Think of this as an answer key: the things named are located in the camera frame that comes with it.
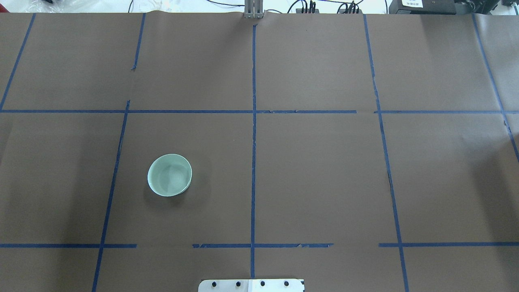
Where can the mint green bowl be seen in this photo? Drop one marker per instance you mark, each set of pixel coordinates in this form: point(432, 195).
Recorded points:
point(170, 175)

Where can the black computer box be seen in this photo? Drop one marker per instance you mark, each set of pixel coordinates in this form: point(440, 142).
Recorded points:
point(427, 7)

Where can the aluminium frame post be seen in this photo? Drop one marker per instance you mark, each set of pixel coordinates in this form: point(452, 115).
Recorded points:
point(253, 9)

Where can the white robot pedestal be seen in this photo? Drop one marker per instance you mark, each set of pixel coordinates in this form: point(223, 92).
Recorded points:
point(252, 285)

